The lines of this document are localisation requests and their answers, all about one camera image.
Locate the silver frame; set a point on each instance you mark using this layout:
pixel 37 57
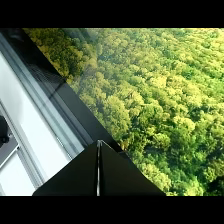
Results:
pixel 63 133

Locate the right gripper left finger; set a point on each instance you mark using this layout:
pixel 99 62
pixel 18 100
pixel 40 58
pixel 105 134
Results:
pixel 73 176

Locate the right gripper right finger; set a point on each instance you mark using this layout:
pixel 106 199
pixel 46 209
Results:
pixel 130 176

